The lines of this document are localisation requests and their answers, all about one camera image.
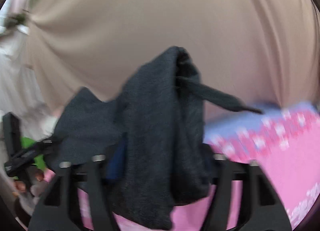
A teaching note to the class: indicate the person's left hand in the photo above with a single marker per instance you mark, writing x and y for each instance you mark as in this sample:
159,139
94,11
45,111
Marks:
40,176

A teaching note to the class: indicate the pink printed blanket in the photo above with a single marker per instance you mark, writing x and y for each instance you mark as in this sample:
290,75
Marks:
275,171

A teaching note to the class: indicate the white curtain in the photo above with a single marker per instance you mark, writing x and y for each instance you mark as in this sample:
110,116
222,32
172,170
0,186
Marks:
17,83

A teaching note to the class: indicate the dark grey pants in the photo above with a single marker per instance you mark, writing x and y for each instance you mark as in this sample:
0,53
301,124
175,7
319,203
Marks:
155,121

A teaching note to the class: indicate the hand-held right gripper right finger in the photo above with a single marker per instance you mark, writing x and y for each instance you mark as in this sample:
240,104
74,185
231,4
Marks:
222,171

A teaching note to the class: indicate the beige shirt of person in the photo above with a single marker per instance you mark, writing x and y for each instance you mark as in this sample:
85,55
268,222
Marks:
125,21

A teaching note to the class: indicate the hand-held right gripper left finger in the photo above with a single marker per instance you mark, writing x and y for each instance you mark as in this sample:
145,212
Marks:
117,161

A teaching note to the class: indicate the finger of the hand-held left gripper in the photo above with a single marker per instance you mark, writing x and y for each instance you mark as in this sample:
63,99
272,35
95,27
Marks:
27,156
12,133

